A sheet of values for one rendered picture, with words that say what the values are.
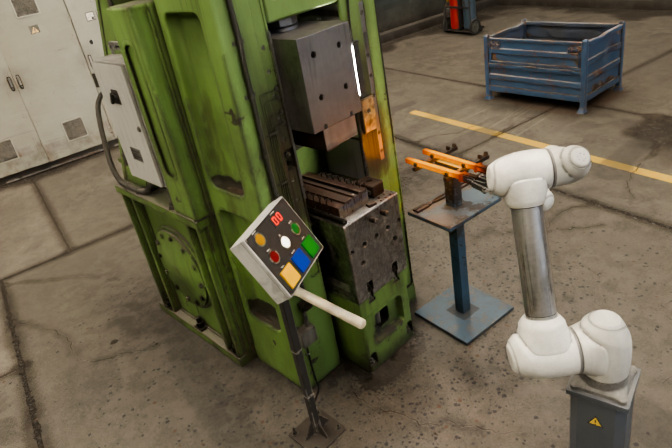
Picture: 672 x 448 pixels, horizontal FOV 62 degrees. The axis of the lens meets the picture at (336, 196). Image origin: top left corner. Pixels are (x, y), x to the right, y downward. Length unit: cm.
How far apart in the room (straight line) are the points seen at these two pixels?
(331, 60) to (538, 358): 139
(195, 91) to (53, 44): 484
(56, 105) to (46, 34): 80
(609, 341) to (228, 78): 163
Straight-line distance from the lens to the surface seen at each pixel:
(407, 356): 319
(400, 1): 1035
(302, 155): 302
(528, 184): 188
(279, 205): 226
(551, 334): 199
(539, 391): 301
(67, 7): 738
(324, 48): 239
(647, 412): 301
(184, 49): 259
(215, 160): 272
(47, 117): 745
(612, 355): 207
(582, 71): 601
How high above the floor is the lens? 219
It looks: 27 degrees down
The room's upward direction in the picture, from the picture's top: 11 degrees counter-clockwise
